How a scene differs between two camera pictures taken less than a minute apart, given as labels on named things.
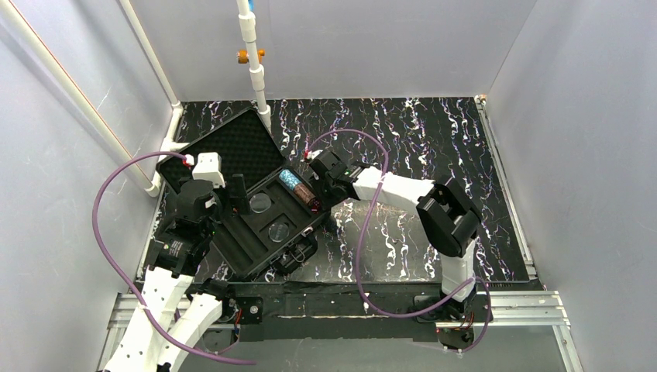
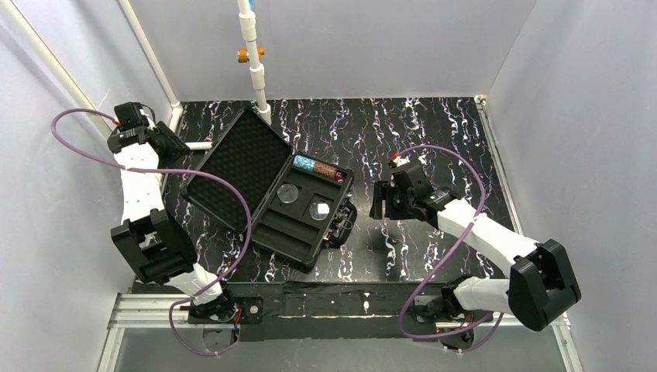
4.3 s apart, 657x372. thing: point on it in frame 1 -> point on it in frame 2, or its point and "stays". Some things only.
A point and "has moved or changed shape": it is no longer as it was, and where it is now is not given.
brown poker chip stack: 304,192 has moved or changed shape
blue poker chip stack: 289,178 -> 304,163
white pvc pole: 256,70 stays
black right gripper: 325,180 -> 383,200
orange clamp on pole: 242,56 stays
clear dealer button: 259,202 -> 287,193
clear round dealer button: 278,232 -> 319,210
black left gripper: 225,197 -> 130,135
